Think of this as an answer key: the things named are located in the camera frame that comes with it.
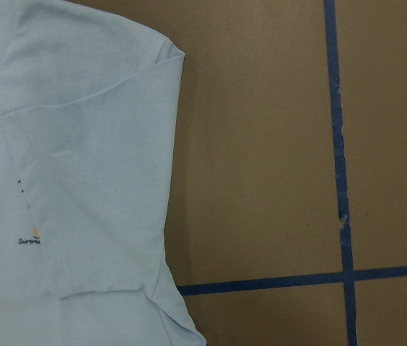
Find light blue t-shirt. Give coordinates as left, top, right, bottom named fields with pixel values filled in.
left=0, top=1, right=206, bottom=345

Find blue tape grid lines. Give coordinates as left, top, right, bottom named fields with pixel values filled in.
left=178, top=1, right=407, bottom=345

